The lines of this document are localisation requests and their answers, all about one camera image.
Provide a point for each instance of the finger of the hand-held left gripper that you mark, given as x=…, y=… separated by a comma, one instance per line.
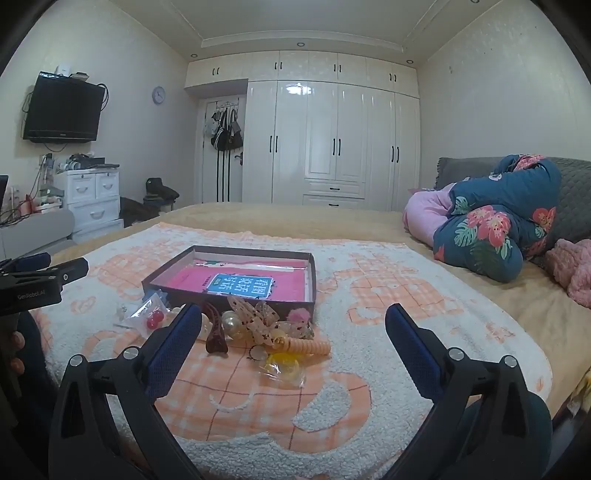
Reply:
x=31, y=261
x=64, y=272

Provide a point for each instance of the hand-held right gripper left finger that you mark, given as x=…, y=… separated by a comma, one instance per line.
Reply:
x=174, y=351

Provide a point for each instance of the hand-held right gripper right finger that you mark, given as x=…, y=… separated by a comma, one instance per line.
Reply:
x=412, y=351

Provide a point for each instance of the brown hair claw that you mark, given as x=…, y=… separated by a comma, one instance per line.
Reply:
x=216, y=339

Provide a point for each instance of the shallow cardboard box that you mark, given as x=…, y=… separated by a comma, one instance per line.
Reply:
x=258, y=304

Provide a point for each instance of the person's left hand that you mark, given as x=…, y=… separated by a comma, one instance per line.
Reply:
x=17, y=345

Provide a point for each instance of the red beads in clear packet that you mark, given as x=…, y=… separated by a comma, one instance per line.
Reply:
x=148, y=318

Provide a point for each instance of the pearl hair clip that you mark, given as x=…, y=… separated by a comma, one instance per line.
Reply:
x=233, y=325

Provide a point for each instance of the pink plastic packet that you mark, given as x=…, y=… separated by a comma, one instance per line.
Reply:
x=194, y=279

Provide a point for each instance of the white drawer cabinet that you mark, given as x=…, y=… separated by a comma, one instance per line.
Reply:
x=94, y=198

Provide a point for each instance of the beige spotted bow clip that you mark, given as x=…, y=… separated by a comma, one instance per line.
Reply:
x=256, y=318

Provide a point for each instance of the dark cloth pile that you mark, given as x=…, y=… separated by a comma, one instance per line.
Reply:
x=138, y=212

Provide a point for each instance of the orange spiral hair clip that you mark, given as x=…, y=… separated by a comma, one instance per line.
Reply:
x=307, y=346

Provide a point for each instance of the black set-top box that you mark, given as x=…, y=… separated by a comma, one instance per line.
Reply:
x=94, y=162

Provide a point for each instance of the peach and white blanket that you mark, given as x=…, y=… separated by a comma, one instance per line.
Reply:
x=286, y=415

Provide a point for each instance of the pink quilt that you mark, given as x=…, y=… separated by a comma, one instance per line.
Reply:
x=425, y=217

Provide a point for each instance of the black television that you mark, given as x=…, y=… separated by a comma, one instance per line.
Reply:
x=62, y=110

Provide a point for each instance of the floral blue quilt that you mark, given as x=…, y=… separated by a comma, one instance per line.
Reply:
x=498, y=217

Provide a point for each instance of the white door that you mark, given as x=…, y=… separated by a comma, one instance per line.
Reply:
x=207, y=175

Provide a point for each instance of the bed with tan cover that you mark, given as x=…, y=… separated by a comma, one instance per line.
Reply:
x=295, y=214

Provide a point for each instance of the pink knit blanket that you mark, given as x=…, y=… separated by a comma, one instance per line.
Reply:
x=575, y=267

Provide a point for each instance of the hanging bags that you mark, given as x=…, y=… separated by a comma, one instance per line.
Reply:
x=226, y=134

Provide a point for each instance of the white wardrobe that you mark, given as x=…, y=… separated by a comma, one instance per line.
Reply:
x=323, y=138

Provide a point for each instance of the round wall clock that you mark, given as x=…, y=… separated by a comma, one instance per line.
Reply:
x=159, y=95

